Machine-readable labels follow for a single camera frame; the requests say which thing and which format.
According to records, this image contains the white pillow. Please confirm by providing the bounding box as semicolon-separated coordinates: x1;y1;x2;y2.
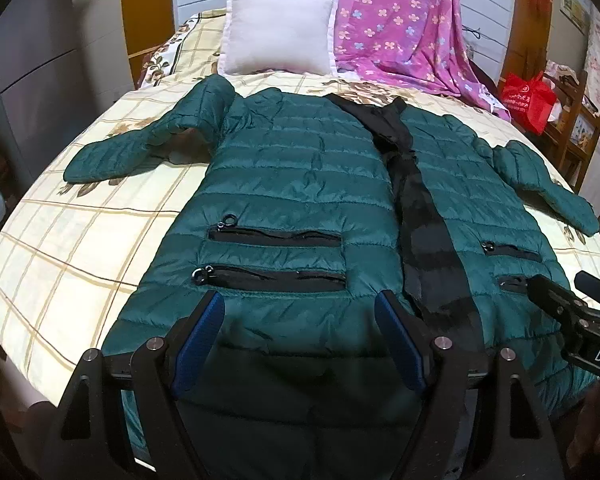
217;0;340;77

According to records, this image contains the grey wardrobe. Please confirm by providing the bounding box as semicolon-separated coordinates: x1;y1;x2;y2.
0;0;137;211

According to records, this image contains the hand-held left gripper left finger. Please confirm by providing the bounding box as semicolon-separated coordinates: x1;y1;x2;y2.
42;290;226;480

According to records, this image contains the wooden chair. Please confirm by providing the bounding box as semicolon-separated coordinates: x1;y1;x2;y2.
544;67;600;195

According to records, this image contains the floral checked bed sheet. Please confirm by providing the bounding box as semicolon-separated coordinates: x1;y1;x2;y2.
0;7;600;411

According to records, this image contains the pink floral blanket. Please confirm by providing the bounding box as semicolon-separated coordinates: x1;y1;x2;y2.
245;0;512;122

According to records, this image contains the person's right forearm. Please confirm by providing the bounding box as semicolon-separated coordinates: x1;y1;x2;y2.
572;377;600;468

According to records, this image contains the wooden headboard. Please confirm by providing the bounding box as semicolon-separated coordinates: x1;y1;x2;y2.
119;0;554;92

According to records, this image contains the wall poster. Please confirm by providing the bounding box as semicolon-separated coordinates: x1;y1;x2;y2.
560;0;592;29

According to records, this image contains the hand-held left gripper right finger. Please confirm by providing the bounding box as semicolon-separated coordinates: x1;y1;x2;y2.
374;289;566;480

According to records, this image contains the red shopping bag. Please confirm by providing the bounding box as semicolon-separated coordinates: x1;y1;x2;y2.
500;72;559;135

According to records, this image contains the green puffer jacket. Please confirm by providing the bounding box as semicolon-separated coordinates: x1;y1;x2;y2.
62;76;600;480

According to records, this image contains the black wall cable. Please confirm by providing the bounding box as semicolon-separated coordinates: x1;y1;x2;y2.
461;24;502;45

